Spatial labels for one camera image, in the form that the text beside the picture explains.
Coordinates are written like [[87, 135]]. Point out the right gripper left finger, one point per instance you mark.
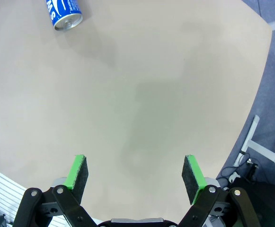
[[78, 179]]

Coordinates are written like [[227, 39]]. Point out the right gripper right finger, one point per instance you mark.
[[194, 179]]

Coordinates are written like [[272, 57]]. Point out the blue drink can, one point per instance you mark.
[[64, 11]]

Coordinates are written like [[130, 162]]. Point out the white table leg frame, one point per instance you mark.
[[252, 139]]

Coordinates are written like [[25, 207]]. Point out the aluminium profile frame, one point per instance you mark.
[[2, 186]]

